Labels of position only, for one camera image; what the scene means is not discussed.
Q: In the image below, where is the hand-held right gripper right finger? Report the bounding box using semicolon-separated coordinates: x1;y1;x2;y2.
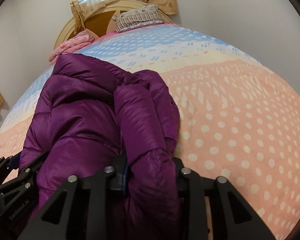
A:
172;157;275;240

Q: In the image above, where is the cream and wood headboard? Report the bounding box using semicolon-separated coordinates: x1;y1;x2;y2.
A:
54;0;175;49

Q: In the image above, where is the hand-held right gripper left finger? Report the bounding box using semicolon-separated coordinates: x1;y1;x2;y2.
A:
17;154;129;240

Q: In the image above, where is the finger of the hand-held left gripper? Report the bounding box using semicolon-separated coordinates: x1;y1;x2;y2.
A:
0;155;22;180
0;152;49;198

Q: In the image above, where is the dotted pink and blue bedspread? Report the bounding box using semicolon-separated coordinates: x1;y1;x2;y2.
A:
0;24;300;240

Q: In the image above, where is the striped patterned pillow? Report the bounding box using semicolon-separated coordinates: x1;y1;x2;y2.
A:
112;4;164;33

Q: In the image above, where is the folded pink floral blanket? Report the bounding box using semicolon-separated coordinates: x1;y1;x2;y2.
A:
48;29;95;62

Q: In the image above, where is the purple quilted down jacket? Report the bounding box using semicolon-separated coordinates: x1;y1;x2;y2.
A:
19;54;182;240

